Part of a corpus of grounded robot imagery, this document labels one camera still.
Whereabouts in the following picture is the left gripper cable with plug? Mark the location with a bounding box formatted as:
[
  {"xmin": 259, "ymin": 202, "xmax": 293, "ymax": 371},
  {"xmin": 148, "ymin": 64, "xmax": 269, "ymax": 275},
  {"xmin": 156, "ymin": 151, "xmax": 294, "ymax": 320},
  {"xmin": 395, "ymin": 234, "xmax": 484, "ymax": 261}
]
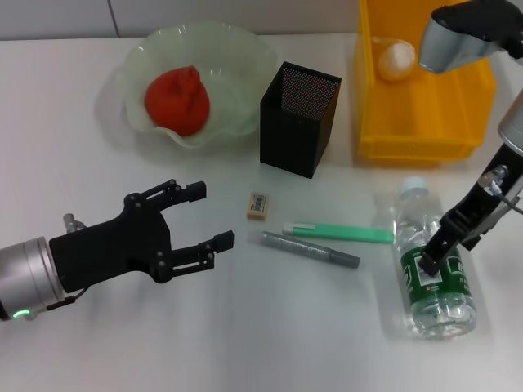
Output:
[{"xmin": 44, "ymin": 212, "xmax": 87, "ymax": 312}]

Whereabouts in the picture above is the yellow plastic storage bin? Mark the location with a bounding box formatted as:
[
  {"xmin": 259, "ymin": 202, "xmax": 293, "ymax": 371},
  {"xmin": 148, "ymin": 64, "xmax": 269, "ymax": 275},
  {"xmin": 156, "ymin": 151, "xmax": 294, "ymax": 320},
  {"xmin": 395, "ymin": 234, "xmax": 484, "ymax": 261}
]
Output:
[{"xmin": 353, "ymin": 0, "xmax": 498, "ymax": 167}]

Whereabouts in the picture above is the white paper ball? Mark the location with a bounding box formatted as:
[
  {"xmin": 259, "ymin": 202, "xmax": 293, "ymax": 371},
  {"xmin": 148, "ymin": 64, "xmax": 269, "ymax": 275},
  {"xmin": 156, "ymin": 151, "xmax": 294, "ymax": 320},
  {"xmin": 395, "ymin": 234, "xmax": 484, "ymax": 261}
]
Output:
[{"xmin": 376, "ymin": 36, "xmax": 418, "ymax": 82}]

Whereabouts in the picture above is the black mesh pen holder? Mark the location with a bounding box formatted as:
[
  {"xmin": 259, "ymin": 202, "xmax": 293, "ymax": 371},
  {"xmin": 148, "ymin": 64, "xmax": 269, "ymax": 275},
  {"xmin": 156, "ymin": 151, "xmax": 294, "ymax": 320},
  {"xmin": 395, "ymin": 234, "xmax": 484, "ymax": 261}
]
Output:
[{"xmin": 259, "ymin": 60, "xmax": 342, "ymax": 180}]

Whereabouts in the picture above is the grey glitter marker pen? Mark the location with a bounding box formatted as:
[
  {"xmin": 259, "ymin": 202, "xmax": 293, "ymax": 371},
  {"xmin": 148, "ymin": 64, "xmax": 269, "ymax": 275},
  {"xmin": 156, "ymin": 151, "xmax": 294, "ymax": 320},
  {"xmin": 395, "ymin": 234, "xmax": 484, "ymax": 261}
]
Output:
[{"xmin": 249, "ymin": 229, "xmax": 361, "ymax": 270}]

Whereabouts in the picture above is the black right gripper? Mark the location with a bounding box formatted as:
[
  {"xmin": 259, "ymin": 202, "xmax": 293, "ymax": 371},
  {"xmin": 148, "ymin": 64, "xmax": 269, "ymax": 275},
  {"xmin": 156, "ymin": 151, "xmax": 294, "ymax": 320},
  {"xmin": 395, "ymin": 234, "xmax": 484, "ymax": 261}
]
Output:
[{"xmin": 418, "ymin": 144, "xmax": 523, "ymax": 278}]

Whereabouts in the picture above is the red ball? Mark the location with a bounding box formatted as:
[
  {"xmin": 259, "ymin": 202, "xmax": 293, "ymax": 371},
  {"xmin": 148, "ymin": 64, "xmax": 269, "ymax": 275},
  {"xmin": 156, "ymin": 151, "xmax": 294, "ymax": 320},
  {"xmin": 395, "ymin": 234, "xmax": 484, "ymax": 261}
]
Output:
[{"xmin": 143, "ymin": 65, "xmax": 211, "ymax": 137}]

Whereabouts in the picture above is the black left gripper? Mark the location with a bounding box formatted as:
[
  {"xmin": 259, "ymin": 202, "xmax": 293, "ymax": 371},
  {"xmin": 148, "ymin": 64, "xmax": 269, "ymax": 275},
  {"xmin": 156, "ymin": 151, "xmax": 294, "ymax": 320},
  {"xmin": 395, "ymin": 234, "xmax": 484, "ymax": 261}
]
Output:
[{"xmin": 47, "ymin": 178, "xmax": 236, "ymax": 294}]

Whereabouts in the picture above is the clear plastic water bottle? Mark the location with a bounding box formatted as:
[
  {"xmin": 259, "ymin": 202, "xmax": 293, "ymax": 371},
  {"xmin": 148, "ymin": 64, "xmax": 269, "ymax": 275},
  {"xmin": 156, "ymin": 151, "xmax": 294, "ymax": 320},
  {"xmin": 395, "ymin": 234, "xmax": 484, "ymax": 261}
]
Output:
[{"xmin": 391, "ymin": 176, "xmax": 478, "ymax": 341}]

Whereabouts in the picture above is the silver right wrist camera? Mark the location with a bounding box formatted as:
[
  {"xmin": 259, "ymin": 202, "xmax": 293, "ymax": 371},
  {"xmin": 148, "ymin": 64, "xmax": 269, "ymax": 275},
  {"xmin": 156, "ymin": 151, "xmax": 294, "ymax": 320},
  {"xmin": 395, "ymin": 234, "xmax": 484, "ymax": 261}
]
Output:
[{"xmin": 417, "ymin": 0, "xmax": 523, "ymax": 75}]

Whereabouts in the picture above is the gripper cable with plug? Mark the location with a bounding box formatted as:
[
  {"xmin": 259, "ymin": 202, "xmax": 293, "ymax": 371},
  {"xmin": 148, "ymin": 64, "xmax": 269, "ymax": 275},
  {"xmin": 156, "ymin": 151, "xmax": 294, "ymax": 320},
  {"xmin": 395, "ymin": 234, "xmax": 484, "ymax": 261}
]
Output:
[
  {"xmin": 478, "ymin": 164, "xmax": 523, "ymax": 214},
  {"xmin": 44, "ymin": 212, "xmax": 87, "ymax": 312}
]

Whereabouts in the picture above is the green pen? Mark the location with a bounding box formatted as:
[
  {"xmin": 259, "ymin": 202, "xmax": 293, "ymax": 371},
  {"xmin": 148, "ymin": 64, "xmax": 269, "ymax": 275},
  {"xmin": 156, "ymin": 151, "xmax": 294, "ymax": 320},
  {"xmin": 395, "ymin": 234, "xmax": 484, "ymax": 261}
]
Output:
[{"xmin": 281, "ymin": 220, "xmax": 396, "ymax": 245}]

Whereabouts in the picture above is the green frosted glass fruit bowl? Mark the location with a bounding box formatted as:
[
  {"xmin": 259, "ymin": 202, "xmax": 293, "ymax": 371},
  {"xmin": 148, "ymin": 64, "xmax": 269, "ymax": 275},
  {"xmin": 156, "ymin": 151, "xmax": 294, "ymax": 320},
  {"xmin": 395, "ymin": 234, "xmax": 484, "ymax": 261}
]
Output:
[{"xmin": 112, "ymin": 23, "xmax": 281, "ymax": 155}]

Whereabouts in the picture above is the right gripper cable with plug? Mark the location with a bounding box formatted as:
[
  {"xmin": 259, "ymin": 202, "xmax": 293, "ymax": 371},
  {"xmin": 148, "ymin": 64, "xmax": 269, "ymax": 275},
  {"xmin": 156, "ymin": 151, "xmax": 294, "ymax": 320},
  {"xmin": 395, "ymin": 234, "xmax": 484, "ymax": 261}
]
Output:
[{"xmin": 478, "ymin": 164, "xmax": 523, "ymax": 214}]

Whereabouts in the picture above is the beige eraser with barcode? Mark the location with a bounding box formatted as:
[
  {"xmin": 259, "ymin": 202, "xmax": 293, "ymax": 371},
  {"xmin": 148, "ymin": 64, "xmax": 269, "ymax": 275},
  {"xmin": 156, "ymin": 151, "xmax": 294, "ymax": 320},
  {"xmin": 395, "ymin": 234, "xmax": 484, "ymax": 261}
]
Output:
[{"xmin": 245, "ymin": 191, "xmax": 273, "ymax": 222}]

